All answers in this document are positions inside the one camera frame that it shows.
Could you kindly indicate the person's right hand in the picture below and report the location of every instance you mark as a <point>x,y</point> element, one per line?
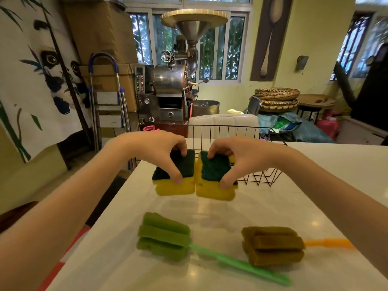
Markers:
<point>248,154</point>

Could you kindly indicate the person's left hand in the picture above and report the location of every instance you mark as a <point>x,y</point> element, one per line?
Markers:
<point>148,148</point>

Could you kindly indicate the person's left thumb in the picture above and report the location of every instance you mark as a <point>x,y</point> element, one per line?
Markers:
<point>173,172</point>

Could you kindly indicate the person's right thumb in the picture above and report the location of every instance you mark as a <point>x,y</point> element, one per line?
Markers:
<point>229,178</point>

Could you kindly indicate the yellow green scouring sponge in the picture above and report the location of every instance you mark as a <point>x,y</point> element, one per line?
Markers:
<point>185,181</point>
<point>212,184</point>

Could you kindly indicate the person's right forearm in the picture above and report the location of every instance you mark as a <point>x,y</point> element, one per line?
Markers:
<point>336,203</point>

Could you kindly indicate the person's left forearm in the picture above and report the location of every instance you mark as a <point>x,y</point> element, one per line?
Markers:
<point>57,215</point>

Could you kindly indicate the pink plastic object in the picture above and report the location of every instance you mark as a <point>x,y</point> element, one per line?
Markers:
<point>150,128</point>

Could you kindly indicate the green sponge bottle brush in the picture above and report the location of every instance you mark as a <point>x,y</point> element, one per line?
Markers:
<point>165,236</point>

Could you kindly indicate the metal bucket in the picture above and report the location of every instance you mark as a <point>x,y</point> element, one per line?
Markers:
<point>205,108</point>

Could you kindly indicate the blue plastic bag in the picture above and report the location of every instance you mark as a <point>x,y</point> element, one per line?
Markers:
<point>291,125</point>

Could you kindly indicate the metal coffee roaster machine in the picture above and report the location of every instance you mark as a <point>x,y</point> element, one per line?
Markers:
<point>169,87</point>

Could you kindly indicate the stack of woven baskets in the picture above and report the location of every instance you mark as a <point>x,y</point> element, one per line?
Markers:
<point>277,98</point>

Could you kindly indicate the black round stool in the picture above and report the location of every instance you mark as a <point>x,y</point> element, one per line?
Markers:
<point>307,112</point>

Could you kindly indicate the pink plastic container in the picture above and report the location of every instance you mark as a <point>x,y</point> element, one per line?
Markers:
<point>329,122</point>

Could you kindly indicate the flat woven tray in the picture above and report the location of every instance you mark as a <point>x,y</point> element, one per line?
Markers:
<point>316,100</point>

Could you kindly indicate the white cabinet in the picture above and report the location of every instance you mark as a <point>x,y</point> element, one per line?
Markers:
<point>360,131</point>

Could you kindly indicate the large cardboard box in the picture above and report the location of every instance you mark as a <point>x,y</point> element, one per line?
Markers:
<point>100,30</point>

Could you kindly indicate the panda print curtain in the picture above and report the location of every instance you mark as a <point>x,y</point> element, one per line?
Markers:
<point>27,87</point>

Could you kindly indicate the window with black grille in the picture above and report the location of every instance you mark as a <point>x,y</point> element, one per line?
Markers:
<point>353,42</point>

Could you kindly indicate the window with white frame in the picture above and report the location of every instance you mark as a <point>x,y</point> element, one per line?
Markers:
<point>218,51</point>

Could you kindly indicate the grey wall lamp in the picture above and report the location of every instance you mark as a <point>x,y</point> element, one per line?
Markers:
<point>302,62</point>

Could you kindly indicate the spoon wall picture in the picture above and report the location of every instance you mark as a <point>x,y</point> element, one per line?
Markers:
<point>271,36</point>

